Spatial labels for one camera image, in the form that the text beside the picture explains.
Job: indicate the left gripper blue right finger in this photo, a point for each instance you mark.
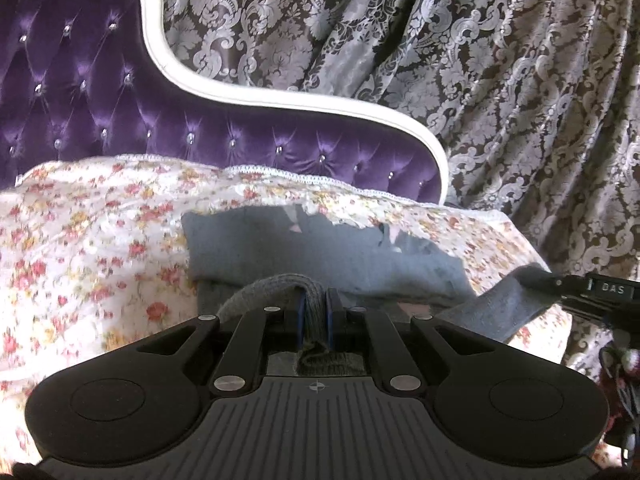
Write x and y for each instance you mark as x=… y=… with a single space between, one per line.
x=373 y=335

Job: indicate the purple tufted white-framed headboard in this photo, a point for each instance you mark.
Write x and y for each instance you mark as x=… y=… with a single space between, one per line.
x=84 y=78

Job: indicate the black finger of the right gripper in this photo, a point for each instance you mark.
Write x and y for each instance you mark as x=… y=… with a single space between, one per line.
x=552 y=287

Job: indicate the floral bedspread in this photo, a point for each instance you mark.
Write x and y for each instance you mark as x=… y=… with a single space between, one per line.
x=93 y=255

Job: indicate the grey argyle knit sweater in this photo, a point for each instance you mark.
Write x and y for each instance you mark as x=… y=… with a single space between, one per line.
x=258 y=256

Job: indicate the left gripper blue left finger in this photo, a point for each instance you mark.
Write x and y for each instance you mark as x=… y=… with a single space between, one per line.
x=262 y=334

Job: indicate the grey damask curtain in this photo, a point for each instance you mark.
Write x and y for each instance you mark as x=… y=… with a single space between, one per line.
x=536 y=102

